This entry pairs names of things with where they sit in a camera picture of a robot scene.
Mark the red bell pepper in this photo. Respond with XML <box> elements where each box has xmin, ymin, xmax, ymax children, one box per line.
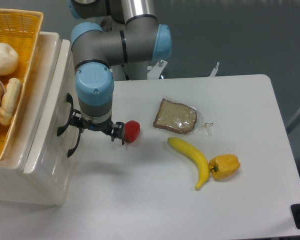
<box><xmin>124</xmin><ymin>120</ymin><xmax>141</xmax><ymax>143</ymax></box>

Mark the bread slice in plastic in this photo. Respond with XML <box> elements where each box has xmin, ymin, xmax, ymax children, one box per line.
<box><xmin>152</xmin><ymin>98</ymin><xmax>214</xmax><ymax>135</ymax></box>

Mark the yellow banana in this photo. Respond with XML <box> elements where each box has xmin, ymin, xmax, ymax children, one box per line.
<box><xmin>167</xmin><ymin>137</ymin><xmax>210</xmax><ymax>191</ymax></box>

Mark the beige bread roll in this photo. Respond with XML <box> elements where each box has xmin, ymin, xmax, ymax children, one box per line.
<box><xmin>0</xmin><ymin>78</ymin><xmax>22</xmax><ymax>126</ymax></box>

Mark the yellow wicker basket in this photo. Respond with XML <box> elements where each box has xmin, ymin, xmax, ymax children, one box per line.
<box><xmin>0</xmin><ymin>8</ymin><xmax>44</xmax><ymax>161</ymax></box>

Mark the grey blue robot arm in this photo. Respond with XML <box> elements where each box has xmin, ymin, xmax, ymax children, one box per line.
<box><xmin>68</xmin><ymin>0</ymin><xmax>172</xmax><ymax>142</ymax></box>

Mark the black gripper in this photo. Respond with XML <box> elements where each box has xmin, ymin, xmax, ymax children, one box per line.
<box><xmin>69</xmin><ymin>108</ymin><xmax>126</xmax><ymax>145</ymax></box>

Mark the white drawer cabinet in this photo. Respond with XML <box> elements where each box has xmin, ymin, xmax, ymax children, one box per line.
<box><xmin>0</xmin><ymin>32</ymin><xmax>79</xmax><ymax>205</ymax></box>

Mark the white drawer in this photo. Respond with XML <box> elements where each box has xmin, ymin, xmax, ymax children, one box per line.
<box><xmin>23</xmin><ymin>40</ymin><xmax>72</xmax><ymax>175</ymax></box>

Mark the white round bun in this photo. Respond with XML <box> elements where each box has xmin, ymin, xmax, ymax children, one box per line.
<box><xmin>0</xmin><ymin>42</ymin><xmax>19</xmax><ymax>76</ymax></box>

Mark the yellow bell pepper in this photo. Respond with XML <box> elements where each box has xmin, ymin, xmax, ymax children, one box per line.
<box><xmin>209</xmin><ymin>154</ymin><xmax>241</xmax><ymax>181</ymax></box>

